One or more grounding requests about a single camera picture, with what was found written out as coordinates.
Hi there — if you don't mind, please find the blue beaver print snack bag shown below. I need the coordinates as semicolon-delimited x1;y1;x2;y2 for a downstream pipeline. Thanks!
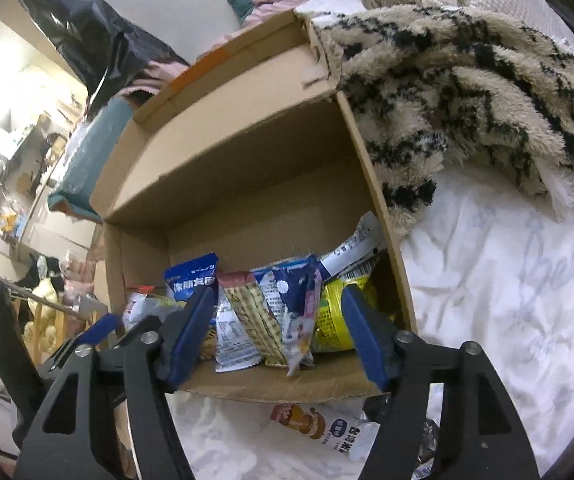
163;252;220;361

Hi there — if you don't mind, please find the teal cushion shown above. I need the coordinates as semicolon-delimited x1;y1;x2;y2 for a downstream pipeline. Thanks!
47;97;135;221

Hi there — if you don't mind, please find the brown cardboard box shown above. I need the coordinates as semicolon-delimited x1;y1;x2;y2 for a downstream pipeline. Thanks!
88;8;419;406

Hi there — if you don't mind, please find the white snack packet orange print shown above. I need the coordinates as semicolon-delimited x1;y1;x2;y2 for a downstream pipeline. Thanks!
269;402;383;461

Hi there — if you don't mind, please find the pale yellow plush toy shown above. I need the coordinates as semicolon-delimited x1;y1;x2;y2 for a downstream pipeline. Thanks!
23;280;66;361

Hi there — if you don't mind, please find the beige black patterned fuzzy blanket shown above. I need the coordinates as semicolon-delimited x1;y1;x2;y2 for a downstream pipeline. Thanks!
312;4;574;238

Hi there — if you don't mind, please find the tan checkered snack packet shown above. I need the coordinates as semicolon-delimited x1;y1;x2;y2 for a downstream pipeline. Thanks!
218;271;288;368

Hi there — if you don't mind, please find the white text print snack packet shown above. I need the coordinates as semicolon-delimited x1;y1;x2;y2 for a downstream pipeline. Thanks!
319;210;390;281

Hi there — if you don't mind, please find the yellow snack packet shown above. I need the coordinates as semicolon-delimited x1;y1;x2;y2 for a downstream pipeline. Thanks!
312;272;383;353

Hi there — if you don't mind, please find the black plastic bag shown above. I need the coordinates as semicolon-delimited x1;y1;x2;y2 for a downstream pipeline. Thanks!
4;0;188;111

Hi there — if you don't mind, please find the green garment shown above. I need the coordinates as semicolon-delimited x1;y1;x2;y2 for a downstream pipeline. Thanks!
227;0;268;26

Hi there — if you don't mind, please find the blue and white snack packet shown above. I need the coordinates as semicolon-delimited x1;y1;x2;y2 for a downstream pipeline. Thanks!
254;255;325;378

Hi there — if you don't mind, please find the red and white snack packet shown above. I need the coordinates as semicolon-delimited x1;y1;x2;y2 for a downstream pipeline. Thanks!
122;285;178;331

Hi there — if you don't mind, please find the white floral duvet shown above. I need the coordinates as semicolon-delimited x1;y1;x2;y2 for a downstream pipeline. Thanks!
167;160;574;480

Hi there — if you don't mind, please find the dark foil snack packet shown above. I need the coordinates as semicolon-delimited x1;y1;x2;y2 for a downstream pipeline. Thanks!
411;420;441;480

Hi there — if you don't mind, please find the silver snack packet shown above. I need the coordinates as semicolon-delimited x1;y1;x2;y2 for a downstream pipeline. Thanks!
214;292;263;374

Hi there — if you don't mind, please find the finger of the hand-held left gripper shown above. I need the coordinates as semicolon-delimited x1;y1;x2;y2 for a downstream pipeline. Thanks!
42;313;124;377

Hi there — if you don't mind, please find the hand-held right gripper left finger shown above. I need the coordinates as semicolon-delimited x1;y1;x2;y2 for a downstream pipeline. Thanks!
14;287;220;480

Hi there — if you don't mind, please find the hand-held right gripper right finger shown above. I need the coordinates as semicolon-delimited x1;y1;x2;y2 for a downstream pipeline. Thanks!
339;282;540;480

